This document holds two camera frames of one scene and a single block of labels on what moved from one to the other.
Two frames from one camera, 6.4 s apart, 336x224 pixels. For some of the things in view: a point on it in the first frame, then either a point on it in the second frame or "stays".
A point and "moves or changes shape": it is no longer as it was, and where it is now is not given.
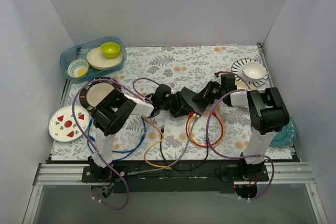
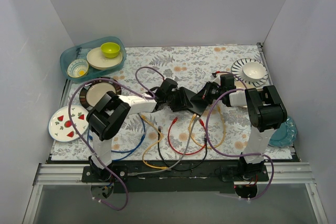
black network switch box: (197, 107) stays
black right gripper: (207, 93) stays
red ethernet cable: (214, 114) moves or changes shape
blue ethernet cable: (136, 146) stays
